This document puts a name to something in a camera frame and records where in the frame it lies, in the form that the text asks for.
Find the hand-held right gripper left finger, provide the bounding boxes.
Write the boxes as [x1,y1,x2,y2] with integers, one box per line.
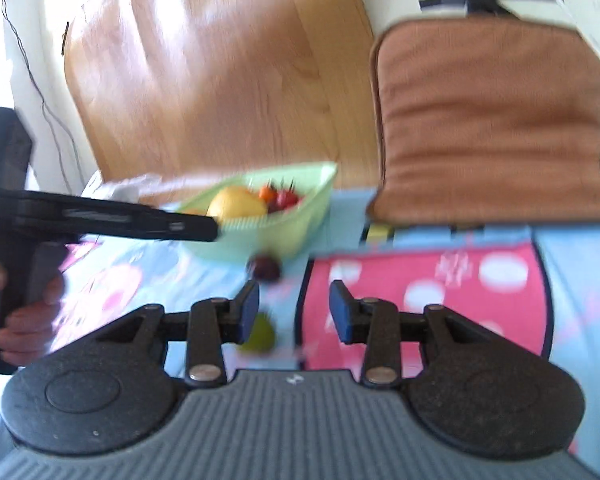
[97,280,261,389]

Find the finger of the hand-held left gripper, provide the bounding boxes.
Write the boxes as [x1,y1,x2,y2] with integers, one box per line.
[26,190,221,244]

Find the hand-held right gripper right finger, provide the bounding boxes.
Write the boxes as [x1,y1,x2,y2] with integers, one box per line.
[329,280,486,389]

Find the green tomato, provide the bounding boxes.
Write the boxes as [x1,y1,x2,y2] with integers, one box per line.
[240,312,276,353]

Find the dark purple plum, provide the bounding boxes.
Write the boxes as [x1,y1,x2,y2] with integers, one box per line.
[249,255,283,282]

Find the pale green woven basket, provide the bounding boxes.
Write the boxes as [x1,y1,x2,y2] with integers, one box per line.
[175,161,338,263]

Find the red tomato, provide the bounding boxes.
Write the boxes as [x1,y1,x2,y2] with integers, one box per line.
[269,187,301,212]

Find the person's left hand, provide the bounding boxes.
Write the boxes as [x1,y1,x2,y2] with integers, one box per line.
[0,261,67,367]

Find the clear plastic bag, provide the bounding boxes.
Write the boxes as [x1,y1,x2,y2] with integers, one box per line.
[82,170,181,207]

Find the large yellow lemon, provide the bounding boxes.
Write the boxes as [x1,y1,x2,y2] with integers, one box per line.
[207,186,268,221]

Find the wood pattern sheet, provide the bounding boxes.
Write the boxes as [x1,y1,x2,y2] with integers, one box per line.
[62,0,381,196]

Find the printed blanket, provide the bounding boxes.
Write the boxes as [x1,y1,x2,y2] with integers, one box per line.
[0,170,600,480]

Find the brown seat cushion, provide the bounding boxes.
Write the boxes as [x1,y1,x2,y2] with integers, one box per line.
[367,17,600,226]

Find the black cable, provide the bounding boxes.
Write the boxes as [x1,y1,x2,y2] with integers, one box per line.
[0,0,87,188]

